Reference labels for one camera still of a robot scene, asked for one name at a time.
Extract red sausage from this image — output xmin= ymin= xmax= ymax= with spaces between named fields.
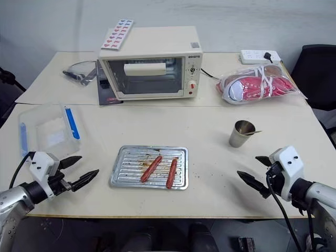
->
xmin=165 ymin=159 xmax=179 ymax=190
xmin=140 ymin=155 xmax=163 ymax=183

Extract clear plastic shoe bag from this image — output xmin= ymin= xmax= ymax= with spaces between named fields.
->
xmin=215 ymin=64 xmax=308 ymax=106

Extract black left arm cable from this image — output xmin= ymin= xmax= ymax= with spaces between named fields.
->
xmin=8 ymin=151 xmax=36 ymax=190

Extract black office chair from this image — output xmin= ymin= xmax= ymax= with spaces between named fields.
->
xmin=289 ymin=44 xmax=336 ymax=148

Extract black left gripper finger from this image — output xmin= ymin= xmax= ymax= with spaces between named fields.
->
xmin=58 ymin=156 xmax=83 ymax=170
xmin=70 ymin=169 xmax=100 ymax=192

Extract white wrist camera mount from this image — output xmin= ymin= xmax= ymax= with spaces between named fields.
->
xmin=28 ymin=151 xmax=60 ymax=202
xmin=268 ymin=145 xmax=305 ymax=202

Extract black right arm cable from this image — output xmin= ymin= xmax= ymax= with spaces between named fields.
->
xmin=265 ymin=170 xmax=304 ymax=252

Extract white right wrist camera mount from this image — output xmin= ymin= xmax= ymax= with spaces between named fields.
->
xmin=268 ymin=145 xmax=305 ymax=202

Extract small dark box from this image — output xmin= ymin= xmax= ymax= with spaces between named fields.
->
xmin=237 ymin=236 xmax=256 ymax=252

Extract white power strip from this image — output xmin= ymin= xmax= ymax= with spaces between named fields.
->
xmin=238 ymin=49 xmax=282 ymax=65

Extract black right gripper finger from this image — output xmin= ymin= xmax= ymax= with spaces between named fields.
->
xmin=236 ymin=170 xmax=271 ymax=198
xmin=255 ymin=156 xmax=273 ymax=167

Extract silver ribbed baking tray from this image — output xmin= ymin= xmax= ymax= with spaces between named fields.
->
xmin=108 ymin=145 xmax=190 ymax=191

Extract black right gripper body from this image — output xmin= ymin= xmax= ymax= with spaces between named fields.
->
xmin=265 ymin=162 xmax=287 ymax=199

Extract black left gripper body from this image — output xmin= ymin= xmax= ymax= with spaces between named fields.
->
xmin=47 ymin=160 xmax=74 ymax=196

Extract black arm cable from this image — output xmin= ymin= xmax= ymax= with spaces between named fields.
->
xmin=265 ymin=170 xmax=304 ymax=252
xmin=8 ymin=151 xmax=36 ymax=190

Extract metal cup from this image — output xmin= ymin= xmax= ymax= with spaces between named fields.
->
xmin=228 ymin=120 xmax=256 ymax=149

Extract black stand beside table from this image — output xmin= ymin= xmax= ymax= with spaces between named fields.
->
xmin=0 ymin=67 xmax=27 ymax=127

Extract clear box with blue clips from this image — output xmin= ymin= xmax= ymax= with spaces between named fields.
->
xmin=17 ymin=102 xmax=82 ymax=159

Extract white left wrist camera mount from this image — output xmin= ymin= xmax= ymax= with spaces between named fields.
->
xmin=28 ymin=151 xmax=60 ymax=202

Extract black oven power cord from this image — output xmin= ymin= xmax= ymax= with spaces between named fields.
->
xmin=201 ymin=68 xmax=222 ymax=80

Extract cream toaster oven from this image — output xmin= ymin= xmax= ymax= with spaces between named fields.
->
xmin=98 ymin=25 xmax=203 ymax=101

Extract red canvas shoe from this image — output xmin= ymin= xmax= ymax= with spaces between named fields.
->
xmin=258 ymin=65 xmax=284 ymax=78
xmin=222 ymin=75 xmax=295 ymax=102

